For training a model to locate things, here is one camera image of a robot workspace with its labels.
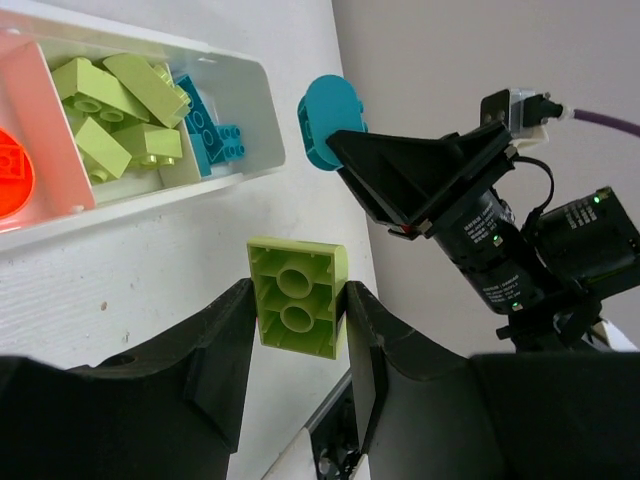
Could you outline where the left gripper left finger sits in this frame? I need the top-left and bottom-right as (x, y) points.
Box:
(1, 279), (256, 479)

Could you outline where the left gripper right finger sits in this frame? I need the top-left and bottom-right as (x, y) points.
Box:
(345, 281), (639, 479)

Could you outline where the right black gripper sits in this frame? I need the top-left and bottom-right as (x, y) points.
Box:
(326, 122), (550, 315)

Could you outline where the blue lego block cluster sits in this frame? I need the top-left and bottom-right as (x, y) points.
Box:
(297, 74), (368, 171)

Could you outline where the green lego brick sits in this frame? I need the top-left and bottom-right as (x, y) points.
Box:
(247, 236), (349, 360)
(51, 53), (190, 185)

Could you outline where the blue lego brick pair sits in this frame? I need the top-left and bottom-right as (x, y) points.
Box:
(177, 74), (246, 177)

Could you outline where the orange round lego piece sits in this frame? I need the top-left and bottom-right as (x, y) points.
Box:
(0, 129), (36, 219)

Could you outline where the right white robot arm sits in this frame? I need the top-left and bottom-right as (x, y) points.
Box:
(326, 122), (639, 351)

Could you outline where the white three-compartment tray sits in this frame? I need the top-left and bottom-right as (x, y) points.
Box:
(1, 1), (285, 250)

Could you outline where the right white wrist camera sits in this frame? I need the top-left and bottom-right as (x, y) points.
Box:
(480, 88), (566, 149)

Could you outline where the left aluminium rail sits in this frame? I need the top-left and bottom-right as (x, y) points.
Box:
(264, 372), (370, 480)

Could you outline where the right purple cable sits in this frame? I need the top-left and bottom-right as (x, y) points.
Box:
(569, 106), (640, 139)

